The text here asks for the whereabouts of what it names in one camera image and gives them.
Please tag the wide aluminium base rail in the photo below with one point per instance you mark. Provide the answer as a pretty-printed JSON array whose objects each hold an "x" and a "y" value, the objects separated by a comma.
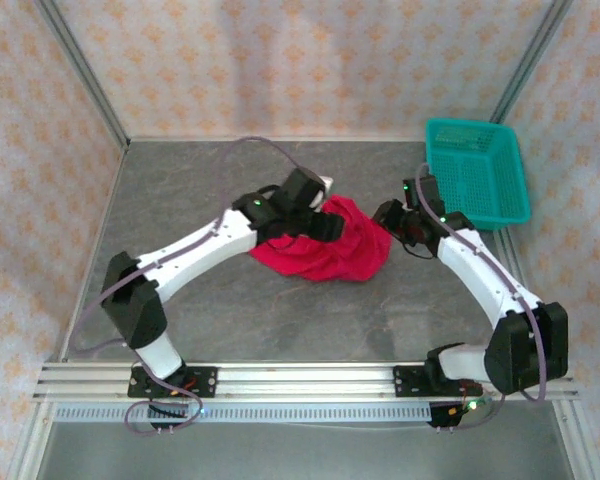
[{"x": 305, "y": 382}]

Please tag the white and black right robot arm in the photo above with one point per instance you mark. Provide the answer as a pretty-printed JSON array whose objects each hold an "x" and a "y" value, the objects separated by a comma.
[{"x": 485, "y": 280}]

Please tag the teal plastic basket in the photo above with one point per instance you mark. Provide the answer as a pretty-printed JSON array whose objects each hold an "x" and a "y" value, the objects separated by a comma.
[{"x": 500, "y": 170}]

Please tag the red t-shirt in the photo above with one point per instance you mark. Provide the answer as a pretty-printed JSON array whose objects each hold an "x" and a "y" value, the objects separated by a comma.
[{"x": 350, "y": 255}]

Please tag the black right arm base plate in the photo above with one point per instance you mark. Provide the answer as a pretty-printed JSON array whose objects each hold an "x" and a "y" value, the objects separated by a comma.
[{"x": 405, "y": 382}]

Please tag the aluminium frame post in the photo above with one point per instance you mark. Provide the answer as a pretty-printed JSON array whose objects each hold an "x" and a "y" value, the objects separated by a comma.
[
  {"x": 530, "y": 55},
  {"x": 82, "y": 70}
]

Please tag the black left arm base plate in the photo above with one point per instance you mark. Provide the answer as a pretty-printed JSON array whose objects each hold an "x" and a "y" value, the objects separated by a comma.
[{"x": 207, "y": 382}]

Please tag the thin aluminium table edge rail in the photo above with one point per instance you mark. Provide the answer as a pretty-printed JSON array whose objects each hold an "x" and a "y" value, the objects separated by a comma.
[{"x": 95, "y": 250}]

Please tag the grooved aluminium side rail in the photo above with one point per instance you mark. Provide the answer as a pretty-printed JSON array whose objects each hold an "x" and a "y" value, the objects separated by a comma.
[{"x": 515, "y": 257}]

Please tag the aluminium frame leg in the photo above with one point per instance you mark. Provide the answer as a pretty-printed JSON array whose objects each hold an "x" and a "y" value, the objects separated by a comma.
[
  {"x": 580, "y": 450},
  {"x": 30, "y": 450}
]

